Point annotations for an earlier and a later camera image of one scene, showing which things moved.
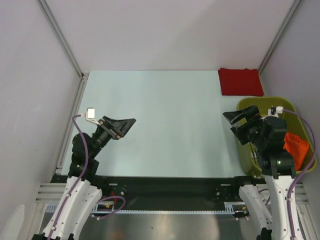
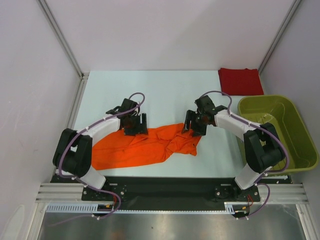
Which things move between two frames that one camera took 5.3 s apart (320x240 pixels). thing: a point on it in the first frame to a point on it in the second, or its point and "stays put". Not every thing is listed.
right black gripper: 244,124 to 196,126
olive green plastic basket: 296,125 stays put
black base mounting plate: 168,192 stays put
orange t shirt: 298,148 to 119,150
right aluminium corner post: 293,7 stays put
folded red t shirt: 243,82 stays put
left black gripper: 116,128 to 139,129
